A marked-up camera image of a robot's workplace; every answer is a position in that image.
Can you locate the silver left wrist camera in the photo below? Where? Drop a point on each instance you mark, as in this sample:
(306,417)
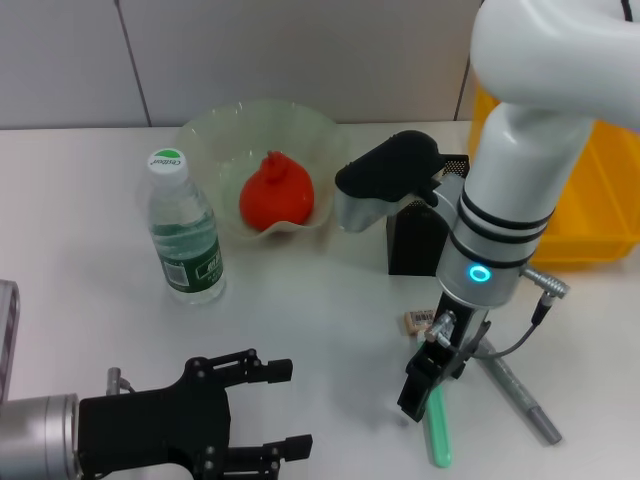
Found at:
(7,340)

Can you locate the mint green utility knife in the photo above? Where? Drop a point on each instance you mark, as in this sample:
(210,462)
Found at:
(439,440)

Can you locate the beige barcode eraser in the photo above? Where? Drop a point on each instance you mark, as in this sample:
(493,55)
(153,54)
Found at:
(417,320)

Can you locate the orange toy fruit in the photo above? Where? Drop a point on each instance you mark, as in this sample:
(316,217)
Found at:
(277,200)

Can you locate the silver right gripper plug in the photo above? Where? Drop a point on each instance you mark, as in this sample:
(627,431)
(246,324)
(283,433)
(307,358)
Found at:
(440,325)

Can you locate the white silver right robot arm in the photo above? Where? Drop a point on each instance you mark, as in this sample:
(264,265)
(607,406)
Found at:
(525,150)

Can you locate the black mesh pen holder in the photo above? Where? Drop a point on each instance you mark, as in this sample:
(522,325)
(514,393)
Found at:
(415,245)

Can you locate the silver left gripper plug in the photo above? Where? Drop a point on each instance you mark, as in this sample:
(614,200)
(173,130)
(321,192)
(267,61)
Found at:
(115,380)

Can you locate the yellow plastic bin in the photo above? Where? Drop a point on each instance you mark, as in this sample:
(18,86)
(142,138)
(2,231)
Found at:
(600,200)

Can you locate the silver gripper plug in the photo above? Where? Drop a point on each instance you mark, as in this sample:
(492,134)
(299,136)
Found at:
(440,325)
(115,380)

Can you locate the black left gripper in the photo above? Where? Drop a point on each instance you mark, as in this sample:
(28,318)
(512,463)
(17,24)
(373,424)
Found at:
(150,430)

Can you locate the pale green wavy fruit bowl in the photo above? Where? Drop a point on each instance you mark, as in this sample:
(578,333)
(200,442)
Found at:
(225,130)

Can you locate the grey marker pen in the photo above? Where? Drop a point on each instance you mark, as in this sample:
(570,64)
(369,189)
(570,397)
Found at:
(525,395)

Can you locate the clear green-label water bottle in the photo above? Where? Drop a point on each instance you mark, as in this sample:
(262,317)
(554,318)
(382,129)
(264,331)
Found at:
(187,240)

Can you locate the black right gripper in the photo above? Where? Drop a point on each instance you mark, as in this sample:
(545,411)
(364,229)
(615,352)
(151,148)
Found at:
(470,325)

